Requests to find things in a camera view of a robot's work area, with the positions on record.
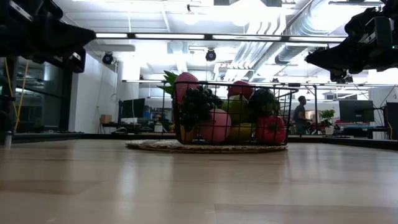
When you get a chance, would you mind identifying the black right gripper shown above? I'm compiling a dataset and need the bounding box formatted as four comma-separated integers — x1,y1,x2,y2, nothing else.
305,0,398,82

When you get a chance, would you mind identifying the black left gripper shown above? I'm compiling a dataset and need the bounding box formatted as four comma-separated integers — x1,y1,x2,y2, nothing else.
0,0,96,74

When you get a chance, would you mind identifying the red bell pepper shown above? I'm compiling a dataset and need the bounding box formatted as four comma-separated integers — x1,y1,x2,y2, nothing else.
255,115,287,144

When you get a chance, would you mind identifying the red apple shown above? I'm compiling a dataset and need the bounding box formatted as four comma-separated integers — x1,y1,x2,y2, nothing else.
226,80,255,100

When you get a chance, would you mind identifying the green pear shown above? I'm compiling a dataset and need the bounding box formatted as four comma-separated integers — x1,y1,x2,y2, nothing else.
220,94,251,124

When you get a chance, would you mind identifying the yellow banana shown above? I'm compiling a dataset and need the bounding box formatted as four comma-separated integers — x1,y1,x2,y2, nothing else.
228,122,257,144

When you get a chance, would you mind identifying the pink peach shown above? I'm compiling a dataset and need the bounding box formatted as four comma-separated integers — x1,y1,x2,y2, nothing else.
175,72,200,105
199,108,233,144

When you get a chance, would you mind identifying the black wire basket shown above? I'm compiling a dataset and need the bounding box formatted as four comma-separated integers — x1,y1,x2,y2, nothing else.
172,80,299,146

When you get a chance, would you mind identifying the black grapes bunch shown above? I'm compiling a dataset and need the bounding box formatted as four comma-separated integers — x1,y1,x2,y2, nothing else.
178,85,223,131

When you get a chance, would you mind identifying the yellow bell pepper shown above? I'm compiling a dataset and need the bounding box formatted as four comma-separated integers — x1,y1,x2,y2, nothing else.
178,124,200,144

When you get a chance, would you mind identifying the black metal stand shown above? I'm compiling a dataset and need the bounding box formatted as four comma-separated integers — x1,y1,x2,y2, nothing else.
272,82,319,134

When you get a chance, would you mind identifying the black monitor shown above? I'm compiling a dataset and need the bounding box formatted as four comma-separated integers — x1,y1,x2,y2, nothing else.
118,98,146,118
385,101,398,130
338,99,375,124

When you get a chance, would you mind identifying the potted green plant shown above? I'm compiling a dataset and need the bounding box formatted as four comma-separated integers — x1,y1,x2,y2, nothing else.
319,108,336,135

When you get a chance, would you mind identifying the person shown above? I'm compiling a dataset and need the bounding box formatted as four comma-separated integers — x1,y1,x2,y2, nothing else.
293,95,312,135

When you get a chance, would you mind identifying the round woven mat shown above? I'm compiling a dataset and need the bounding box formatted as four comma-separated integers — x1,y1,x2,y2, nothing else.
125,139,289,154

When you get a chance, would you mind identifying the silver ventilation duct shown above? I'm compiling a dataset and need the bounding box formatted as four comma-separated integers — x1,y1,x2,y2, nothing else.
275,0,354,65

